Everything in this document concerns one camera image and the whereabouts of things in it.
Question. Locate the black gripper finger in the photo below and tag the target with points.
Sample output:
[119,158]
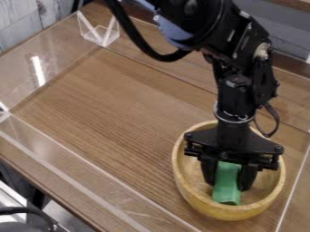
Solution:
[247,176]
[208,167]

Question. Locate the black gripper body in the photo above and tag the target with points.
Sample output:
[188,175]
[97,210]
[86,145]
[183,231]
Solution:
[231,142]

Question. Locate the green rectangular block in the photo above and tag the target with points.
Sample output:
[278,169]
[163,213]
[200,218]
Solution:
[225,192]

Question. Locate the brown wooden bowl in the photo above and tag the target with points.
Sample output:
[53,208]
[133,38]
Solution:
[196,192]

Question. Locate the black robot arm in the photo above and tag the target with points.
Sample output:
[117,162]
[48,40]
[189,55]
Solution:
[212,26]

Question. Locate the clear acrylic tray wall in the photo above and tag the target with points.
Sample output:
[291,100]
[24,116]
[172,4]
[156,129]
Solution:
[100,158]

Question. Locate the clear acrylic corner bracket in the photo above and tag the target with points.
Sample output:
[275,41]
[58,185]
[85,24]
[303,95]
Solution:
[101,35]

